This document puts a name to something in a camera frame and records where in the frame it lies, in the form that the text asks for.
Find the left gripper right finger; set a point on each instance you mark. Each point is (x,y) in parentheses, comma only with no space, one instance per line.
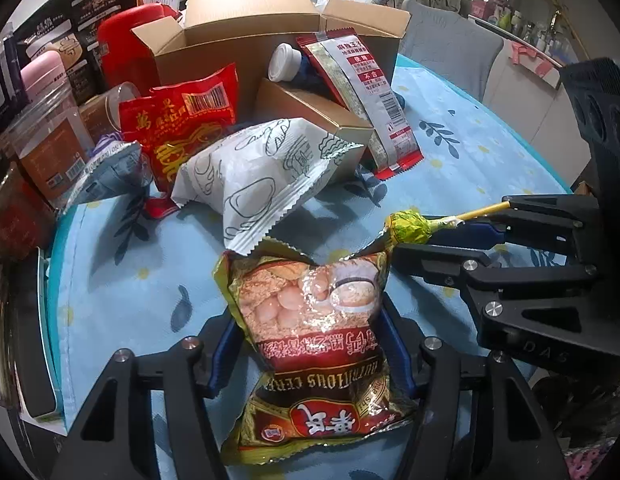
(475,416)

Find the blue tablet tube white cap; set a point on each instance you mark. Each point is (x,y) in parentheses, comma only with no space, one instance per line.
(289,65)

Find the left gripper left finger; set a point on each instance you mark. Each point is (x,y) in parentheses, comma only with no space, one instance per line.
(112,436)

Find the red yellow-print snack bag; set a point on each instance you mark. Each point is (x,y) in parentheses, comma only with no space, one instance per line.
(173,123)

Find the red plastic container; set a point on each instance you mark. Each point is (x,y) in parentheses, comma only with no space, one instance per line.
(124,58)

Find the green yellow-stick lollipop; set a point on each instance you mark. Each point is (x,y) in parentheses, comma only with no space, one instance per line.
(411,227)

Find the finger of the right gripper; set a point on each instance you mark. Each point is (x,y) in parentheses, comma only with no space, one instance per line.
(529,292)
(566,224)

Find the clear jar orange label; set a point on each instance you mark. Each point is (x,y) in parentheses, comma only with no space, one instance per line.
(52,143)

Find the grey padded chair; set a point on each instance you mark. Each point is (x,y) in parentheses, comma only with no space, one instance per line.
(451,46)

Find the blue floral tablecloth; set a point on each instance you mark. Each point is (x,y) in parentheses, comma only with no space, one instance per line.
(119,279)

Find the pink lidded bottle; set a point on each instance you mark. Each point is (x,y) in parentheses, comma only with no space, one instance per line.
(43,74)

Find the white line-drawn snack bag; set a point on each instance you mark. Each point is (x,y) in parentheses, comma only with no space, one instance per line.
(256,176)

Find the red white noodle snack packet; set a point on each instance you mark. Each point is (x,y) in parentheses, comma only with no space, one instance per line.
(358,83)

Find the large open cardboard box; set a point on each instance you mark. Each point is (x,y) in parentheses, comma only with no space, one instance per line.
(216,33)

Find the tipped clear brown jar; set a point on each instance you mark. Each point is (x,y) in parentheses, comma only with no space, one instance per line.
(100,114)

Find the silver purple foil packet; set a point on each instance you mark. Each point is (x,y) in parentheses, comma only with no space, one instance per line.
(118,169)

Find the small gold cardboard box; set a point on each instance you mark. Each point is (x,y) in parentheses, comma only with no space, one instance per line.
(278,101)

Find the black printed snack bag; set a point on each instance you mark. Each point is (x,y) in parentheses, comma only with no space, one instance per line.
(70,28)

